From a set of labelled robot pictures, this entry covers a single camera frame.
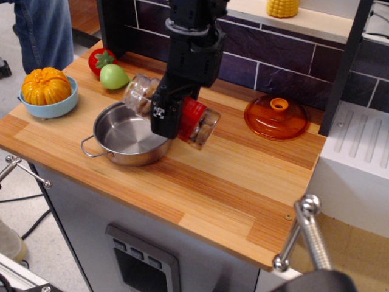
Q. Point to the orange glass pot lid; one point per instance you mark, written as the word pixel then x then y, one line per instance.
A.
pixel 277 118

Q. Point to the black vertical post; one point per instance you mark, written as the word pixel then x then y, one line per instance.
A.
pixel 352 46

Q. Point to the green toy pear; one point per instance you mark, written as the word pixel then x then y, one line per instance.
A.
pixel 113 77

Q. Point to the white drain board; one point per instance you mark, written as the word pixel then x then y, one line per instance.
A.
pixel 359 138

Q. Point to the silver clamp handle left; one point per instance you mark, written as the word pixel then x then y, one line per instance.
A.
pixel 14 162

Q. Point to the wooden shelf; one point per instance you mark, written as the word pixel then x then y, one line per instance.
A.
pixel 307 22

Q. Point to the grey toy oven panel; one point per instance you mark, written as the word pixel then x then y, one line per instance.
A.
pixel 143 266

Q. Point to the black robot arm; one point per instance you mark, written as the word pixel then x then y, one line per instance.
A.
pixel 195 14

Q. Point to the clear almond jar red label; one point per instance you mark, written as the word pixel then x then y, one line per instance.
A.
pixel 197 122

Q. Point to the person leg blue jeans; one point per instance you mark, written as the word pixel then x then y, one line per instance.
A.
pixel 45 34

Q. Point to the red toy tomato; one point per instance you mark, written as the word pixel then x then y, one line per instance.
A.
pixel 100 58

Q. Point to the yellow toy corn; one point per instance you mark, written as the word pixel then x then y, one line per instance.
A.
pixel 282 8

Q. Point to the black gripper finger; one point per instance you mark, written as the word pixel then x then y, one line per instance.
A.
pixel 166 113

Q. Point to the stainless steel pot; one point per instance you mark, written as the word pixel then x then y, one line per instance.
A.
pixel 125 138

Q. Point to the beige shoe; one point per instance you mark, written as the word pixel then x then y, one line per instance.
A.
pixel 12 245

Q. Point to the yellow toy pumpkin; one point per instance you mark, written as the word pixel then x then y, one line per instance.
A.
pixel 46 86

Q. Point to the silver clamp screw right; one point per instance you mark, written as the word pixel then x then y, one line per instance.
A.
pixel 305 224

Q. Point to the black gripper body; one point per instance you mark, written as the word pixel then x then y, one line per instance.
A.
pixel 194 61

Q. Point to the light blue bowl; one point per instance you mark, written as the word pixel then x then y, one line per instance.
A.
pixel 55 110

